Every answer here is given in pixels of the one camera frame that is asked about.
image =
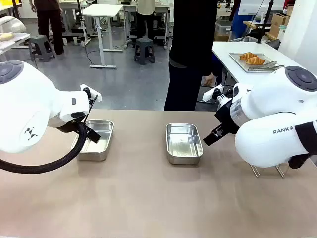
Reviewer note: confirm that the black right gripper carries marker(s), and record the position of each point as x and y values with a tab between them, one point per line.
225	116

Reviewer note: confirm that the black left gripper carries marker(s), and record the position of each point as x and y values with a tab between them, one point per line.
71	127

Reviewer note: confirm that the stainless steel rectangular container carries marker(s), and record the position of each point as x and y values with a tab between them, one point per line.
183	143
99	148

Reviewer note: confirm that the perforated metal baking tray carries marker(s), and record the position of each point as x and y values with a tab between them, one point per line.
237	60

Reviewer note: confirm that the metal serving tongs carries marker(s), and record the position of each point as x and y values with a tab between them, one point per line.
266	65

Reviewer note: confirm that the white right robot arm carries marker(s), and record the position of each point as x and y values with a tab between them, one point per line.
272	111

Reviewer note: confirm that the person's left forearm black sleeve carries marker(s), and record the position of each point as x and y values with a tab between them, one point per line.
206	62

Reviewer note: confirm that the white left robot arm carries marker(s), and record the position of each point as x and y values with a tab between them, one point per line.
27	99

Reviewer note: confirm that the white table with bread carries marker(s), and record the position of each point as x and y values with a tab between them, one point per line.
15	41

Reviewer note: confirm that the pale bread loaf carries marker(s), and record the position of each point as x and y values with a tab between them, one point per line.
6	36

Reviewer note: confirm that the person's left hand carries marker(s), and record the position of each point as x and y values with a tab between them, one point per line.
209	79

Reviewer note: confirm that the grey plastic stool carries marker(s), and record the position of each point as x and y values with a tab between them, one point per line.
144	49
42	47

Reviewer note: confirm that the person in black clothes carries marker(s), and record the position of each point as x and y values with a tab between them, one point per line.
190	37

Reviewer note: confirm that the grey cloth on chair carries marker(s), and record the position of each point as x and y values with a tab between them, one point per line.
247	39

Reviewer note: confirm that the grey storage bin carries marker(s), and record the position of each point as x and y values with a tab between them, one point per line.
223	31

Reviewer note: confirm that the blue partition board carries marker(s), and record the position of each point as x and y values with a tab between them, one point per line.
239	24

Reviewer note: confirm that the background person dark trousers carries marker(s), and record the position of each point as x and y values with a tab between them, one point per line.
49	24

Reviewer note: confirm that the white height-adjustable desk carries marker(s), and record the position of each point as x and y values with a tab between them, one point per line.
101	12

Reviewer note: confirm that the background person beige top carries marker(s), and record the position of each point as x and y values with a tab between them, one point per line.
144	19

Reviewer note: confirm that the black stand pole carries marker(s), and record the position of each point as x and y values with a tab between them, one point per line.
264	22

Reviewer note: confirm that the brown cardboard box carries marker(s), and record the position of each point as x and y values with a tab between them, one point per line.
278	24

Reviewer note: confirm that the clear dome cover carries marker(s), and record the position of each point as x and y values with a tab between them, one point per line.
12	24

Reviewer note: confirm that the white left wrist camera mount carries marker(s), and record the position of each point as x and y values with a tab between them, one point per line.
95	94

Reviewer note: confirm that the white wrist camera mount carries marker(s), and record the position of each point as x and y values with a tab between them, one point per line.
209	94
95	94

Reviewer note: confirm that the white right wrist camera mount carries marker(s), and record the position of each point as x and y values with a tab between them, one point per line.
209	94

